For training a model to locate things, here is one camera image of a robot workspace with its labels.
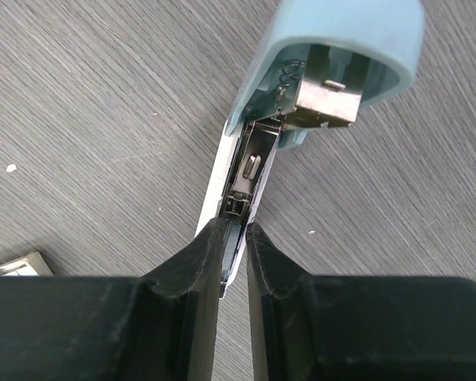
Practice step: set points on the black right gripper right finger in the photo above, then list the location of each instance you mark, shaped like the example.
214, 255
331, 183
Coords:
356, 327

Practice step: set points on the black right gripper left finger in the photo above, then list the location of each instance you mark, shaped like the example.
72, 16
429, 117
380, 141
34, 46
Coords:
160, 326

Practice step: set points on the staples tray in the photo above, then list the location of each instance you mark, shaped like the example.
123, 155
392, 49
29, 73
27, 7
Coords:
32, 264

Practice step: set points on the staple strip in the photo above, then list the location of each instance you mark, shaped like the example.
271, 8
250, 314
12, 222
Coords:
230, 250

